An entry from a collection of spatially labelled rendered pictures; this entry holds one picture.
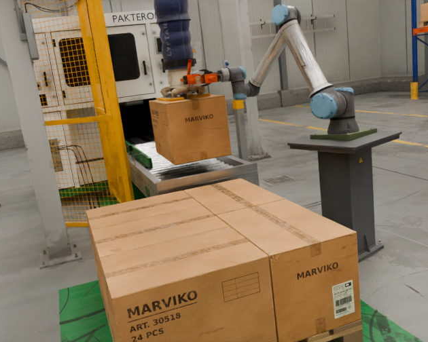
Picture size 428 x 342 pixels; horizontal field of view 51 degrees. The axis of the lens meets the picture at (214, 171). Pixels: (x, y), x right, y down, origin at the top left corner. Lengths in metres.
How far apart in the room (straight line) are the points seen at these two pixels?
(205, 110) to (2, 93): 9.04
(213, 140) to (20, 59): 1.44
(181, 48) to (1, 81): 8.82
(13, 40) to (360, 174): 2.44
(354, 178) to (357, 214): 0.23
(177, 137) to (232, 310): 1.44
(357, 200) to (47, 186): 2.15
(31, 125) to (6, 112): 8.24
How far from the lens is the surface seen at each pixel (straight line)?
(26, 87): 3.42
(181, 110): 2.90
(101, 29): 3.51
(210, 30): 12.28
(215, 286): 1.70
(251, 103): 6.07
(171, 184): 2.85
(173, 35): 3.12
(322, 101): 2.65
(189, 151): 2.94
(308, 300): 1.91
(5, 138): 11.57
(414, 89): 11.65
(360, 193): 2.91
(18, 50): 3.43
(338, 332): 2.07
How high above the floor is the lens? 1.25
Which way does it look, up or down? 13 degrees down
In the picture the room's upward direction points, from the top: 7 degrees counter-clockwise
